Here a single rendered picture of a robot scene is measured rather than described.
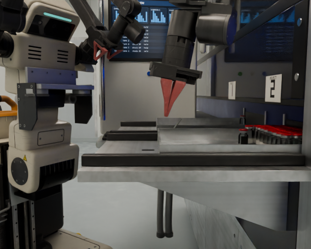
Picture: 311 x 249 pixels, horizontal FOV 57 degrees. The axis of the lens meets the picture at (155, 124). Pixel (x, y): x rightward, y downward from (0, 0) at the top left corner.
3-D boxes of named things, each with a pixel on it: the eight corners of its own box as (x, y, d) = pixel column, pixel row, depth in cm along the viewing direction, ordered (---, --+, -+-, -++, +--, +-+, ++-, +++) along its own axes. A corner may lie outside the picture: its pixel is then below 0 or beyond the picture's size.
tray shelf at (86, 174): (238, 130, 119) (238, 125, 118) (360, 181, 49) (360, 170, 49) (121, 130, 118) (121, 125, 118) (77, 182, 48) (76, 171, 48)
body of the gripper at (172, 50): (201, 81, 55) (209, 41, 54) (148, 70, 54) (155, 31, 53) (195, 82, 61) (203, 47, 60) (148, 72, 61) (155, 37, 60)
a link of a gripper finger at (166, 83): (191, 122, 55) (201, 74, 54) (154, 115, 55) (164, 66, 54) (186, 119, 62) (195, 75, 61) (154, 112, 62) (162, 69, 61)
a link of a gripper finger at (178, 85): (178, 120, 55) (188, 71, 54) (142, 113, 55) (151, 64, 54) (175, 116, 62) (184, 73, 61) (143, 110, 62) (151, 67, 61)
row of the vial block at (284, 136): (259, 142, 75) (260, 124, 75) (292, 157, 58) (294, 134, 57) (251, 142, 75) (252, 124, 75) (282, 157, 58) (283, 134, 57)
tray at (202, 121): (242, 126, 113) (242, 117, 113) (268, 136, 87) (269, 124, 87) (156, 126, 113) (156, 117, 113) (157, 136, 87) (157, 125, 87)
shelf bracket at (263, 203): (280, 224, 62) (282, 165, 60) (286, 230, 59) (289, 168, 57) (121, 225, 61) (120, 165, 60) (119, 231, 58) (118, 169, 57)
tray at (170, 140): (280, 140, 80) (280, 128, 79) (341, 163, 54) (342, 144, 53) (157, 140, 79) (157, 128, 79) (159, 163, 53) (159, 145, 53)
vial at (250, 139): (251, 142, 75) (252, 124, 75) (254, 144, 73) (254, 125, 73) (243, 142, 75) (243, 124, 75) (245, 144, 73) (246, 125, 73)
